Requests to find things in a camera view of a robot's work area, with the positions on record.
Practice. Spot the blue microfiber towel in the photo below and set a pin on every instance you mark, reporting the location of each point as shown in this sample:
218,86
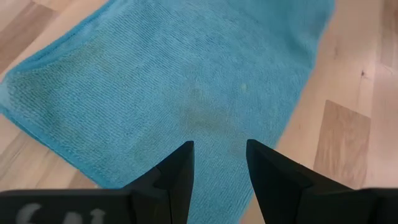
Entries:
171,77

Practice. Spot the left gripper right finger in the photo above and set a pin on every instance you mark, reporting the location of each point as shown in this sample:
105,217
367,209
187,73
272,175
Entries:
273,174

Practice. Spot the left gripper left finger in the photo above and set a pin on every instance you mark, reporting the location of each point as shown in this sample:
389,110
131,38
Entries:
174,174

